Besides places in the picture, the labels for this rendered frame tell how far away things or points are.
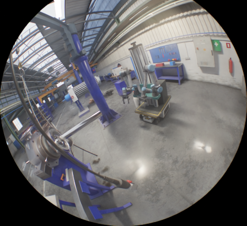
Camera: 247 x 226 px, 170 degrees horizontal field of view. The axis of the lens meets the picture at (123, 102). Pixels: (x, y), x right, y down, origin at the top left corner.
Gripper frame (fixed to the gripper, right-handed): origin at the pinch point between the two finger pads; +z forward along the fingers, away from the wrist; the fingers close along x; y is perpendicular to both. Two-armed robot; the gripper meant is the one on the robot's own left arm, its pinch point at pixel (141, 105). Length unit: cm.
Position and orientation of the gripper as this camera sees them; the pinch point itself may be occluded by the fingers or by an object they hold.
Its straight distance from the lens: 144.8
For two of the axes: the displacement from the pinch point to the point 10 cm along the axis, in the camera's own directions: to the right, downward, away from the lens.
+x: 5.9, 2.9, -7.5
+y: -8.1, 1.5, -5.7
